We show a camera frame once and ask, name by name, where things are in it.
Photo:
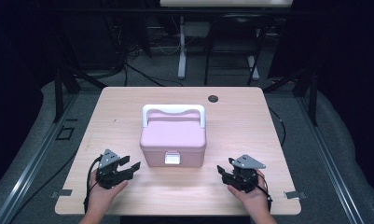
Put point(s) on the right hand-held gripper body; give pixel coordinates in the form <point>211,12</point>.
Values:
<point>242,180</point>

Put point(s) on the white desk leg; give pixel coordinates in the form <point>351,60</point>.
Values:
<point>182,56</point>
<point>253,67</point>

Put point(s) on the round table grommet hole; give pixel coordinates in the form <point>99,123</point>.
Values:
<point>213,99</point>

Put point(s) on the person's right hand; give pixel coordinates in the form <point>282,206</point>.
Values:
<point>256,199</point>

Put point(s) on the grey tape strip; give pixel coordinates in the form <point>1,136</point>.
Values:
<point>295,195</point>
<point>62,193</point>

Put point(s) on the pink storage box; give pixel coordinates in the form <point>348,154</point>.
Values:
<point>173,137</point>

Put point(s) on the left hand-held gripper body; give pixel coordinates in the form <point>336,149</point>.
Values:
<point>108,179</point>

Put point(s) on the person's left hand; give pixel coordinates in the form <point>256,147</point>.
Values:
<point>100,197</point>

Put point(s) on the black metal frame stand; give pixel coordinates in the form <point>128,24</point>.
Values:
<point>59,93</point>
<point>313,99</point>

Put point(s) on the black chair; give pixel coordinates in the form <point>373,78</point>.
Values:
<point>237,28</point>

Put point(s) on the aluminium floor rail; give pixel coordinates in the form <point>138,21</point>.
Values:
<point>29,168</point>
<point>330,168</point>

